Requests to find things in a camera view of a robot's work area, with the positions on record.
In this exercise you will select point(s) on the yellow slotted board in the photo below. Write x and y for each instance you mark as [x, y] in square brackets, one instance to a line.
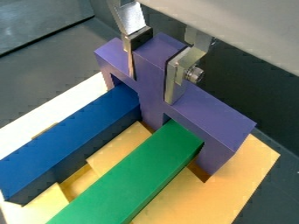
[193, 199]

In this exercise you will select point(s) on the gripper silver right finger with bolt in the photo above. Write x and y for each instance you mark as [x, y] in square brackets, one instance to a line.
[182, 65]

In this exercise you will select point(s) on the green bar block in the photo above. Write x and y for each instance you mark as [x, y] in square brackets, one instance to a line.
[117, 196]

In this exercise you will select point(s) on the blue bar block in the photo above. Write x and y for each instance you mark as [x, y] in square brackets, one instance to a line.
[57, 152]

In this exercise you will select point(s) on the purple puzzle block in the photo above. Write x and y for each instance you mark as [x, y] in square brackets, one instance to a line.
[214, 122]

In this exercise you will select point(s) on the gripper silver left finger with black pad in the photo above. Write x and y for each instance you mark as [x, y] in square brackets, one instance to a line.
[130, 23]

